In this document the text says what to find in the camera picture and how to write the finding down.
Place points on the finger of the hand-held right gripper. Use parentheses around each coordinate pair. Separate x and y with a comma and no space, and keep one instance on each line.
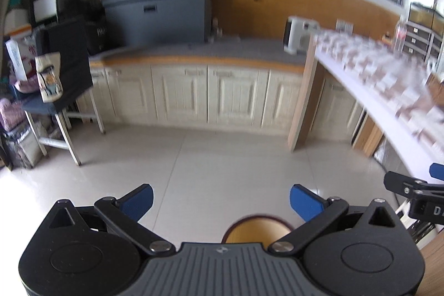
(399,181)
(437,171)

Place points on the white small heater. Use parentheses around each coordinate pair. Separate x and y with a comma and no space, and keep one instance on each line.
(295,36)

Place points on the clear water bottle red label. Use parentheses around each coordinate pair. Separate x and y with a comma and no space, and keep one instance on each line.
(399,36)

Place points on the glass fish tank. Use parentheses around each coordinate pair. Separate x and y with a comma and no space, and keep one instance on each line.
(421,13)

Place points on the white long table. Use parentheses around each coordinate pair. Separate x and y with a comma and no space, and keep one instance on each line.
(364,105)

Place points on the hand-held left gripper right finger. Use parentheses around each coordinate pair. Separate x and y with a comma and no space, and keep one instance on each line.
(305,200)

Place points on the white red print shopping bag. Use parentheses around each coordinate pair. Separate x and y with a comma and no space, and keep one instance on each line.
(17,56)

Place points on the black box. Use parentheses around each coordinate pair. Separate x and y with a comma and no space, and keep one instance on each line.
(95,36)

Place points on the brown white checkered tablecloth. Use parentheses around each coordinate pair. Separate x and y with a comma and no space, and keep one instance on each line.
(374,74)

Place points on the white wall outlet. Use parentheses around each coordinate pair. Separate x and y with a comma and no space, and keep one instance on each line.
(344,26)

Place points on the cartoon print tote bag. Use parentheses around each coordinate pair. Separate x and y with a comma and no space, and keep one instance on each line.
(48,81)

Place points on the white dark drawer organizer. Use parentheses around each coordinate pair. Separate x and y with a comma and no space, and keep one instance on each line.
(416,36)

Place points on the grey floor bag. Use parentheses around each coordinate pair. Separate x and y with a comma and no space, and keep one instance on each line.
(24,148)

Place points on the beige bin brown rim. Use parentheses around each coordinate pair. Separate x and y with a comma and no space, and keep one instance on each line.
(256,233)

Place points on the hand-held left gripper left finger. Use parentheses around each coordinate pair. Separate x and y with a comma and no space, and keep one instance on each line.
(137,200)

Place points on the grey storage box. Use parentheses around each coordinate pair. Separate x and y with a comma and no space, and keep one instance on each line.
(156,18)

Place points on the cream cabinet grey countertop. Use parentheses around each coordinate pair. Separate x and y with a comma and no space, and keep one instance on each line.
(184,91)

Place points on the white frame chair black cushion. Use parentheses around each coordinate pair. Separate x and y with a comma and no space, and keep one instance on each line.
(69,49)

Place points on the pink padded cloth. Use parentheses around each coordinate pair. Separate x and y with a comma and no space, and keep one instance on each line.
(10,114)

